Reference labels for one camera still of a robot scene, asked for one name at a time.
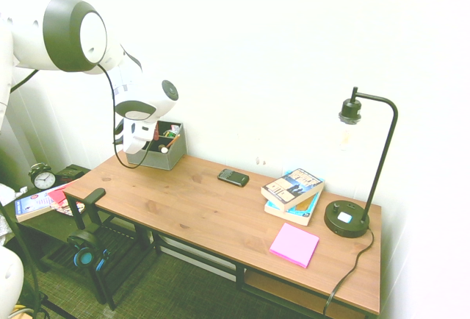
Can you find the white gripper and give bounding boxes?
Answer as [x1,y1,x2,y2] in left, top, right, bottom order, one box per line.
[121,117,156,155]

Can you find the grey compartment desk holder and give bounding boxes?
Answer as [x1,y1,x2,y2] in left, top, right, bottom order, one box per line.
[126,120,185,171]

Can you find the black headphone hanger clamp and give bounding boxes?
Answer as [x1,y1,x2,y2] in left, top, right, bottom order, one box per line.
[74,187,107,232]

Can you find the dark green box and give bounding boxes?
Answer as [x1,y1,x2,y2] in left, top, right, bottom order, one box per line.
[54,165,87,184]

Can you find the black keypad phone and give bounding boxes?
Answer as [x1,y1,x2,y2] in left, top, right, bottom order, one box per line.
[217,168,250,189]

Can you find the red patterned book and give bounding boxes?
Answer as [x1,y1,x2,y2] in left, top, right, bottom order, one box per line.
[45,182,86,218]

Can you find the black alarm clock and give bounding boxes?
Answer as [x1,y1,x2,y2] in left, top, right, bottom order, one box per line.
[28,162,57,191]

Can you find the black and blue headphones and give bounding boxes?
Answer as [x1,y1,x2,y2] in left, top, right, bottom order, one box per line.
[66,229,112,273]

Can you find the black side table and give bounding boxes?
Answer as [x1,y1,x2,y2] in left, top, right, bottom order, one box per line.
[14,163,93,274]

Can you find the blue and white book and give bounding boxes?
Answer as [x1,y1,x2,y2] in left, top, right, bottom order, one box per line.
[14,190,57,223]

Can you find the white crumpled cloth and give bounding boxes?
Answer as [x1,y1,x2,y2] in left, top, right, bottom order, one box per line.
[0,182,29,207]

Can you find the paperback book with photo cover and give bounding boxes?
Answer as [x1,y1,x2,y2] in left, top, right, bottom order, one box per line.
[261,167,326,212]

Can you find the light blue paperback book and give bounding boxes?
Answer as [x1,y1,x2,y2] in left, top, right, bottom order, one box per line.
[264,190,322,228]

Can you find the pink sticky note pad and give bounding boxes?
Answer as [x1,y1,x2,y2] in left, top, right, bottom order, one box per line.
[269,222,321,270]

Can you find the black desk lamp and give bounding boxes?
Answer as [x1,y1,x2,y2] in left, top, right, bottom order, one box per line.
[323,86,400,240]

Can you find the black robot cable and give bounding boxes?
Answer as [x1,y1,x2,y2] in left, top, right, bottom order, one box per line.
[97,62,156,169]

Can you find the wooden desk with black frame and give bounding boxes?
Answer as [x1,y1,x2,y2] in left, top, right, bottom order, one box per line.
[62,153,383,319]

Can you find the black lamp power cable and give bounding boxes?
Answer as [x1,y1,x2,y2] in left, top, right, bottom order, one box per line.
[322,225,376,317]

